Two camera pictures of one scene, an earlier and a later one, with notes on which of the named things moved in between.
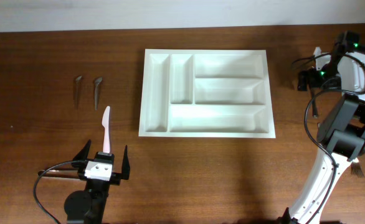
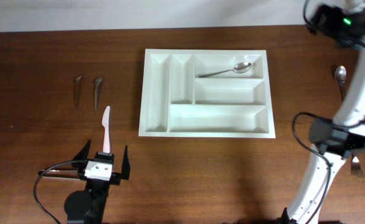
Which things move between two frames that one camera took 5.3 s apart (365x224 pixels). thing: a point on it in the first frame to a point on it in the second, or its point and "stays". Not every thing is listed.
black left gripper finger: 83,154 stays
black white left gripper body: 115,178 stays
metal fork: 357,169 stays
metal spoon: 314,110 to 241,67
